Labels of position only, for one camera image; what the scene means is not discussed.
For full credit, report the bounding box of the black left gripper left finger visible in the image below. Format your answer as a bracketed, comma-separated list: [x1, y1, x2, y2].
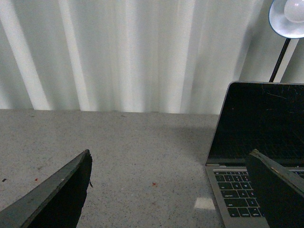
[0, 149, 93, 228]

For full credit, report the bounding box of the blue desk lamp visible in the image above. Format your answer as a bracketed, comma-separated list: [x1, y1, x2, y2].
[268, 0, 304, 83]

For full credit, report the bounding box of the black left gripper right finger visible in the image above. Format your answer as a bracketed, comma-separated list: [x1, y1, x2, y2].
[246, 149, 304, 228]

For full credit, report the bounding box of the white curtain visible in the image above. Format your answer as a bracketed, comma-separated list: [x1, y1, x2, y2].
[0, 0, 304, 114]

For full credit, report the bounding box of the grey laptop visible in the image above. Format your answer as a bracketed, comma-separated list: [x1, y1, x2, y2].
[206, 82, 304, 228]

